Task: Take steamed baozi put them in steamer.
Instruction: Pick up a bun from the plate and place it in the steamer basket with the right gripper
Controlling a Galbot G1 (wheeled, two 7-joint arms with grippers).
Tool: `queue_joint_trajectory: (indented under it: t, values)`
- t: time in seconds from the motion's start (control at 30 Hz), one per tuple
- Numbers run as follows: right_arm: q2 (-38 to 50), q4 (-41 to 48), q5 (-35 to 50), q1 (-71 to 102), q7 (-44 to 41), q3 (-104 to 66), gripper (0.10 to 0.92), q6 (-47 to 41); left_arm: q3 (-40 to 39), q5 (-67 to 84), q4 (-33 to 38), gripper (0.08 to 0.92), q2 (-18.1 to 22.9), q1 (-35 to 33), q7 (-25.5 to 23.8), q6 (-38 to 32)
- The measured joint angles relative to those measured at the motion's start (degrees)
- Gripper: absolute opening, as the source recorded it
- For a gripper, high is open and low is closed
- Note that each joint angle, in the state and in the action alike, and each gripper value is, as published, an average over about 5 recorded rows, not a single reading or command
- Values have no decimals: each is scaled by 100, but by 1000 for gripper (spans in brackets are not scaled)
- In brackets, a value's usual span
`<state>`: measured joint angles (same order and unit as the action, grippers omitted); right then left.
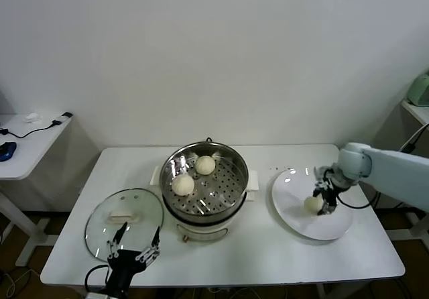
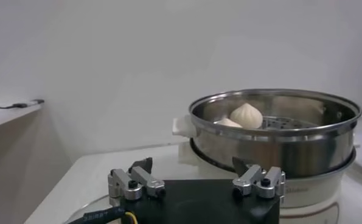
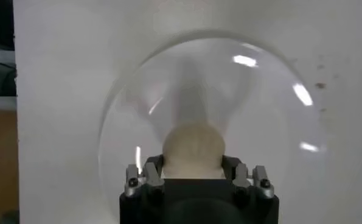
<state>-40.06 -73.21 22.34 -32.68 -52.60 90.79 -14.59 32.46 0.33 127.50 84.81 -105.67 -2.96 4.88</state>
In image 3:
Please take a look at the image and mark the white round plate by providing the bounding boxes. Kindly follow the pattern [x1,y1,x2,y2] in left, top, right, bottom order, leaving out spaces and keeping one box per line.
[97,29,329,224]

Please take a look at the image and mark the white steamed baozi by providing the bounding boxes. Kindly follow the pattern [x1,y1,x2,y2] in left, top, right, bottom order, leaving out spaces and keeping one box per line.
[162,120,226,180]

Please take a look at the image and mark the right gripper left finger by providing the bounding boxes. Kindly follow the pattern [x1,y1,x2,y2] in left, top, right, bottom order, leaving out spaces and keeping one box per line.
[124,155,166,198]

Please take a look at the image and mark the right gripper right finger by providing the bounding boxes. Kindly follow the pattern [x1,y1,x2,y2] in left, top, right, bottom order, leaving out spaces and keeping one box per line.
[221,155,275,200]

